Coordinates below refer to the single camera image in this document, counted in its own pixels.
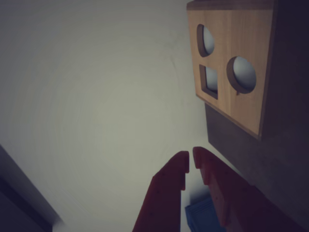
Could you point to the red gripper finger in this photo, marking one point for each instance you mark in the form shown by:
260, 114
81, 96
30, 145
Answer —
164, 198
241, 207

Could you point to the wooden shape sorter box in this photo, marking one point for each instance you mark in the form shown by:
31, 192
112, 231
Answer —
241, 108

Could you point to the blue plastic crate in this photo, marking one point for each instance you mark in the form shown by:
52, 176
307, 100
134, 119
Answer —
200, 215

